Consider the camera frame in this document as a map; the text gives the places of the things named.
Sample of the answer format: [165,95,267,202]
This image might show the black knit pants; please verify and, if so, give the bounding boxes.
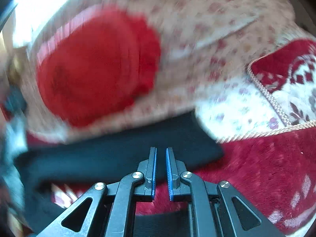
[14,113,223,233]

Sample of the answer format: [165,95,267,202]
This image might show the red and cream plush blanket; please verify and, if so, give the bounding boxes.
[24,38,316,235]

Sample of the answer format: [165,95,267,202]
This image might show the grey fleece garment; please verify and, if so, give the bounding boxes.
[1,117,27,213]

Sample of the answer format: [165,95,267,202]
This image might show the red ruffled heart pillow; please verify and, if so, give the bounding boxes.
[36,5,161,127]

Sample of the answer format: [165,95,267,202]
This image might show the floral beige quilt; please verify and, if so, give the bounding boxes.
[12,0,298,142]

